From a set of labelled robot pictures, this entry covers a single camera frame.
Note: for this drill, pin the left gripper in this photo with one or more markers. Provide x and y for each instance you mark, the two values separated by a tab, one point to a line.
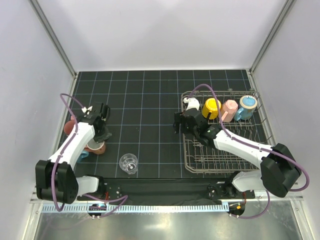
101	130

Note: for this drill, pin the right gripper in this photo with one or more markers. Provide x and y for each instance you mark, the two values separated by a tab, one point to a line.
181	122

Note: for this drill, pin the brown floral mug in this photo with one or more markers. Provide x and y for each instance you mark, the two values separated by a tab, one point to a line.
97	148

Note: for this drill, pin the yellow mug black handle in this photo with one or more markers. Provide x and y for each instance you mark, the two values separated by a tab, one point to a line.
210	108

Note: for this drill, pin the pink faceted mug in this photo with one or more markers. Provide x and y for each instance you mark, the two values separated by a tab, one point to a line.
228	110

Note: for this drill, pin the blue butterfly mug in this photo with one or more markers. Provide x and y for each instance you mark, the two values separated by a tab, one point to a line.
247	106

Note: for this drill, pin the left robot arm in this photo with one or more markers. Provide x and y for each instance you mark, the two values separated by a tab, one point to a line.
55	177

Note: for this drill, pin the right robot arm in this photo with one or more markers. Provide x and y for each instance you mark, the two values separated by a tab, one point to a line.
276	171

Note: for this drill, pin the clear glass tumbler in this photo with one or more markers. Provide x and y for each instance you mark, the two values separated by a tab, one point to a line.
129	163

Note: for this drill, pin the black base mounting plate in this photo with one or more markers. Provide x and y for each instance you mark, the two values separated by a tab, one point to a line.
171	191

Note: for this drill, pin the white mug blue handle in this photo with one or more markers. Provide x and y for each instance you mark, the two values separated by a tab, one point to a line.
84	154

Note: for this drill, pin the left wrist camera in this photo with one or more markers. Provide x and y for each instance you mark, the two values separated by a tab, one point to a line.
86	109

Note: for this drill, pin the grey wire dish rack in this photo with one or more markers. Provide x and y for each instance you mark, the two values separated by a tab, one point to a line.
199	159

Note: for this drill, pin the white slotted cable duct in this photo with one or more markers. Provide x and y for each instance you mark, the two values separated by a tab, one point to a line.
91	208

